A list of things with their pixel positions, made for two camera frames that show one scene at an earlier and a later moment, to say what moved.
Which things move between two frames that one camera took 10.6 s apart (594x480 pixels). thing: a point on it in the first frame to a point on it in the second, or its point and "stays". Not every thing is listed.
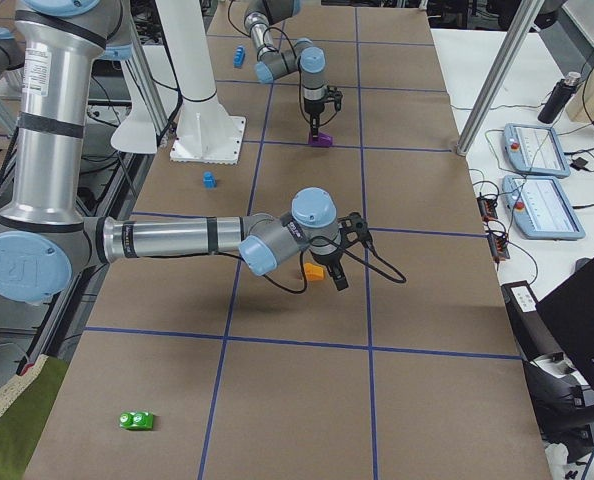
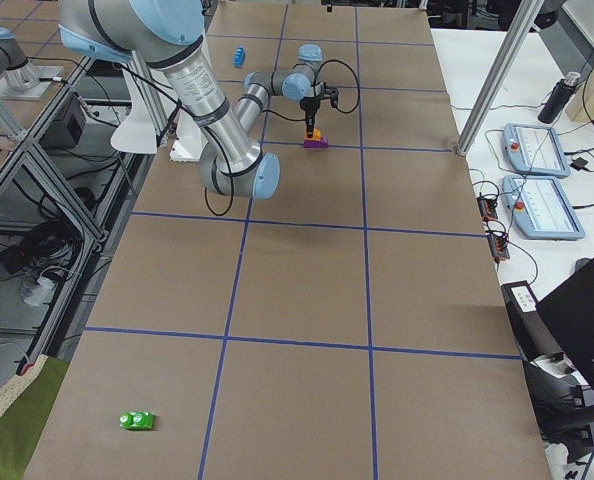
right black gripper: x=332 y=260 to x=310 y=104
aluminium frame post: x=499 y=77 stays
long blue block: x=238 y=58 stays
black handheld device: x=559 y=97 stays
